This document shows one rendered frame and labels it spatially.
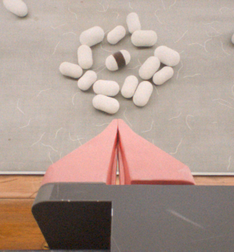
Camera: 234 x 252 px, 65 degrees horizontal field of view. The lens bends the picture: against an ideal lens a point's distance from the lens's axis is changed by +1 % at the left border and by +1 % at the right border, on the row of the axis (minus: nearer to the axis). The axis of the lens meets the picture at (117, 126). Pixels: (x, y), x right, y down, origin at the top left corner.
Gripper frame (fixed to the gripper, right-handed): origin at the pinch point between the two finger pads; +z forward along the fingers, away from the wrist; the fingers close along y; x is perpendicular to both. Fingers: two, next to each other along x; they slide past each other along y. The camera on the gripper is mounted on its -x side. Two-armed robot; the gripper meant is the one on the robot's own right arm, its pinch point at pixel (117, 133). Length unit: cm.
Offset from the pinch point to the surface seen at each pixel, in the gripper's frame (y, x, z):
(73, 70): 6.0, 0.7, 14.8
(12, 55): 15.8, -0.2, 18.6
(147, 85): -4.0, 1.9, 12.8
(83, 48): 4.7, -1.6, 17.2
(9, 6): 16.2, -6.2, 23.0
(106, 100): 1.5, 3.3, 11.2
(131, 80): -1.9, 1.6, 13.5
